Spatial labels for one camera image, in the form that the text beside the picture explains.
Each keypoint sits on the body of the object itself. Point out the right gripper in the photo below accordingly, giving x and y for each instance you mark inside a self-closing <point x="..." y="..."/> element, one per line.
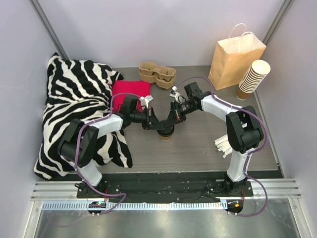
<point x="176" y="111"/>

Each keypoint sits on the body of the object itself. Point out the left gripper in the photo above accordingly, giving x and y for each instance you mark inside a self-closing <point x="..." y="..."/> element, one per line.
<point x="150" y="118"/>

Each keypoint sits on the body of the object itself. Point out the brown paper coffee cup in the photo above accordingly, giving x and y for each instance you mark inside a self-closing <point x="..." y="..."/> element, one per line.
<point x="165" y="136"/>

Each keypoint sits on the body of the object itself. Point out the black cup lid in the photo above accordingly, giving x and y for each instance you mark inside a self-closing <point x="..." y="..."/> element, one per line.
<point x="168" y="128"/>

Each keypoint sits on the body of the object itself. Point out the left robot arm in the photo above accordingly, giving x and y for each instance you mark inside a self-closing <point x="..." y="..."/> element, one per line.
<point x="79" y="142"/>

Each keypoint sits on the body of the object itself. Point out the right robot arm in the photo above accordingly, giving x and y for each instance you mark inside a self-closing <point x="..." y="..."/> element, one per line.
<point x="244" y="132"/>

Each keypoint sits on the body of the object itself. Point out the pink folded cloth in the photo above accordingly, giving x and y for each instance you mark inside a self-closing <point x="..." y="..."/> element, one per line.
<point x="140" y="88"/>

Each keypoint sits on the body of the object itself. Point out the cardboard cup carrier tray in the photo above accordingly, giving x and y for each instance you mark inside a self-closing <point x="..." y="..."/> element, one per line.
<point x="163" y="76"/>

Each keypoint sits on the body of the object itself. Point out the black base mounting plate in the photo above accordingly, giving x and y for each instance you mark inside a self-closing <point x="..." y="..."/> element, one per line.
<point x="181" y="187"/>

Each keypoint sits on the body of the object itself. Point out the zebra print pillow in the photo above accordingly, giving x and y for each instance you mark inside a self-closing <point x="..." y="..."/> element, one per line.
<point x="76" y="89"/>

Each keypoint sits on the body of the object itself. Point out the brown paper bag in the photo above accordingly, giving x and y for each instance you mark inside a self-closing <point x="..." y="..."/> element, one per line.
<point x="233" y="56"/>

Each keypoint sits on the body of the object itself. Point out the stack of paper cups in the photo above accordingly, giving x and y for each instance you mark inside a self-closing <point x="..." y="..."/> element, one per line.
<point x="256" y="73"/>

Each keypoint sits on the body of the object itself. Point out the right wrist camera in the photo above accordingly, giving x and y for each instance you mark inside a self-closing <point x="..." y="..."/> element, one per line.
<point x="174" y="94"/>

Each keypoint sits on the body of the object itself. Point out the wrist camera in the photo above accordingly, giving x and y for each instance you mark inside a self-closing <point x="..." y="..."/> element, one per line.
<point x="174" y="94"/>
<point x="145" y="101"/>

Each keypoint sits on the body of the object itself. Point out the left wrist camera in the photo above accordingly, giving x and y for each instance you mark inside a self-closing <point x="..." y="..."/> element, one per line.
<point x="145" y="101"/>

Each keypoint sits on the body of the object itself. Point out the white cable duct strip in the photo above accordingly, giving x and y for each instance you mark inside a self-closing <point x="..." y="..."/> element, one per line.
<point x="97" y="205"/>

